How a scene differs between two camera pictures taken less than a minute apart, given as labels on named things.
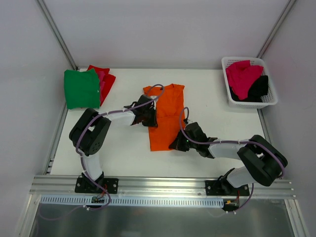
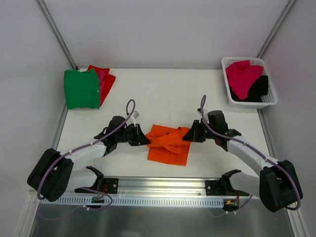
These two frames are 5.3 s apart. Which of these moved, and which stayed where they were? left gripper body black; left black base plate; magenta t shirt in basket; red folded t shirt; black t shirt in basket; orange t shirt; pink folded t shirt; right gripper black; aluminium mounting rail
Moved: right gripper black; left gripper body black; orange t shirt
Stayed: magenta t shirt in basket; red folded t shirt; aluminium mounting rail; pink folded t shirt; black t shirt in basket; left black base plate
